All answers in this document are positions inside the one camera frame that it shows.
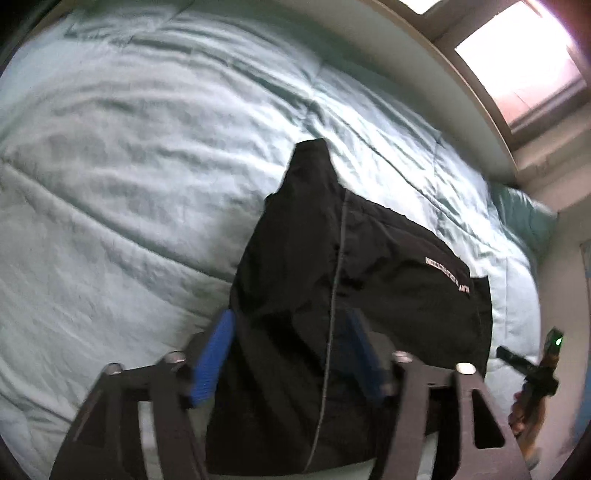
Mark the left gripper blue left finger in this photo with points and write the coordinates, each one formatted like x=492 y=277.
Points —
x=207 y=353

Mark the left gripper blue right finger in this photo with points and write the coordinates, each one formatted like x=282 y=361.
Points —
x=370 y=353

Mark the black garment with white lettering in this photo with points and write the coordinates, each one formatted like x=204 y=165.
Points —
x=328 y=286

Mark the right hand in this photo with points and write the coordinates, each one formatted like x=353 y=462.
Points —
x=527 y=429

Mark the teal pillow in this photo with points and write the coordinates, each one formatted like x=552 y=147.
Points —
x=527 y=222

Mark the light teal quilted duvet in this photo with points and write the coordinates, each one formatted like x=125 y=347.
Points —
x=138 y=142

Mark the window with dark frame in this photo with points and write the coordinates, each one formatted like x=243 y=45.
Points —
x=519 y=57

